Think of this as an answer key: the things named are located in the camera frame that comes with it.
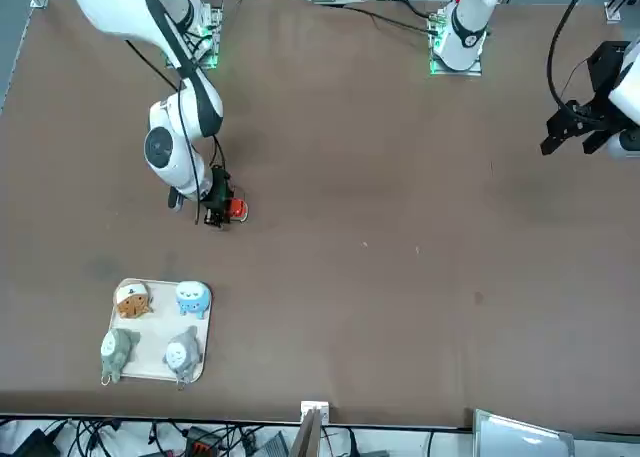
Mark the brown plush toy white hat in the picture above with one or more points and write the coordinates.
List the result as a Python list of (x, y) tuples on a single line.
[(132, 304)]

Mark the grey plush toy keyring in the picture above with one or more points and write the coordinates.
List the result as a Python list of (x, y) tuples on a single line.
[(180, 352), (117, 352)]

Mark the aluminium profile post with bracket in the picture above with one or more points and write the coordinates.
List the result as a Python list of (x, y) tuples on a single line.
[(312, 427)]

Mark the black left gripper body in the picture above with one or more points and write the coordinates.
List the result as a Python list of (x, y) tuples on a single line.
[(605, 77)]

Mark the black power adapter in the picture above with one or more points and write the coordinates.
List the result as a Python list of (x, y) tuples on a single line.
[(32, 442)]

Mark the beige plastic tray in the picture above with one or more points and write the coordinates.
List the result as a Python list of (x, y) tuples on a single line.
[(155, 337)]

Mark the light blue plush toy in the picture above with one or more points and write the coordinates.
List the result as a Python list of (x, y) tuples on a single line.
[(191, 297)]

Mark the grey flat metal case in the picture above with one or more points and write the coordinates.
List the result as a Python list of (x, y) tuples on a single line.
[(520, 437)]

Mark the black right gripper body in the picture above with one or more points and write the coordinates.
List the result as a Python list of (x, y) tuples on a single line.
[(220, 189)]

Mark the orange and black connector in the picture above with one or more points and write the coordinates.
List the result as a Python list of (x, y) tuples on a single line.
[(202, 444)]

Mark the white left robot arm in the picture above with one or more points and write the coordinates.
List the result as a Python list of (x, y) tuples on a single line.
[(465, 22)]

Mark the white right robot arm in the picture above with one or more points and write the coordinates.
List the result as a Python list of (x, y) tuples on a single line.
[(100, 2)]

